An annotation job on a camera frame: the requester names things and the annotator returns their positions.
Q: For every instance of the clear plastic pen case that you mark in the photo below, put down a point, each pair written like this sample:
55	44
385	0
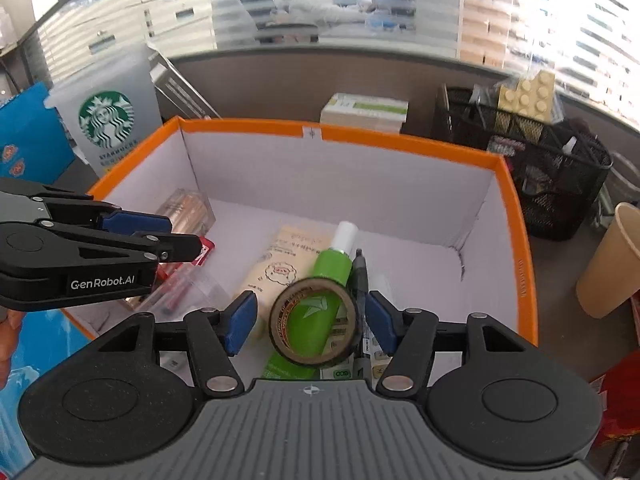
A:
190	285

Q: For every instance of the orange cardboard box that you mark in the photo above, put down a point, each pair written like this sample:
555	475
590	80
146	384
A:
350	185

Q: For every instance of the green tube with white cap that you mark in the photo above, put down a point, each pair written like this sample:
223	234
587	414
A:
332	265

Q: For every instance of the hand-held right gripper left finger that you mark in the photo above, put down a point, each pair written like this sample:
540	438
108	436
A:
240	324

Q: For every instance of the brown paper cup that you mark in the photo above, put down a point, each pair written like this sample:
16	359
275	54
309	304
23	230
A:
610	265

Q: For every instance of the black marker pen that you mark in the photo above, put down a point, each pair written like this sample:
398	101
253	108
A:
360	272

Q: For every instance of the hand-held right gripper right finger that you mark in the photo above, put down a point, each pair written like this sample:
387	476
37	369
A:
380	324

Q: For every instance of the black and white carton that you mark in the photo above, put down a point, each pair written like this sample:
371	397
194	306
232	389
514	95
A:
185	90

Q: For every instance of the clear box of copper items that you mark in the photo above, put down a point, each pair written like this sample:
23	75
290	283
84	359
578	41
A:
187	210

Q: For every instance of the red and white small packet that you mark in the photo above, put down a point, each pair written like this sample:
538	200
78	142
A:
206	252

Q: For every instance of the brown tape roll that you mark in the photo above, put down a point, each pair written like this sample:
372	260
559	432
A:
305	358

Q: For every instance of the beige hand cream tube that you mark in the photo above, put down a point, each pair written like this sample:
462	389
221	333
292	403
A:
280	260

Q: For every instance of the beige toy bricks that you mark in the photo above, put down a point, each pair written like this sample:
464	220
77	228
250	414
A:
530	95

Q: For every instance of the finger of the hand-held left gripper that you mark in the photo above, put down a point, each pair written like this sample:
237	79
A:
135	222
175	249

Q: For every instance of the clear plastic cup green logo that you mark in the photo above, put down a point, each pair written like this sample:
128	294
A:
107	120

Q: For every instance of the striped glass desk partition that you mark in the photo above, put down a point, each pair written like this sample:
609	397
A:
280	85

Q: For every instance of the black mesh desk organizer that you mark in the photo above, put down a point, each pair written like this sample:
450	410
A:
550	185

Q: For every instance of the green and white flat box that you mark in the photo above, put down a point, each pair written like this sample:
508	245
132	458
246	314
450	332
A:
365	110

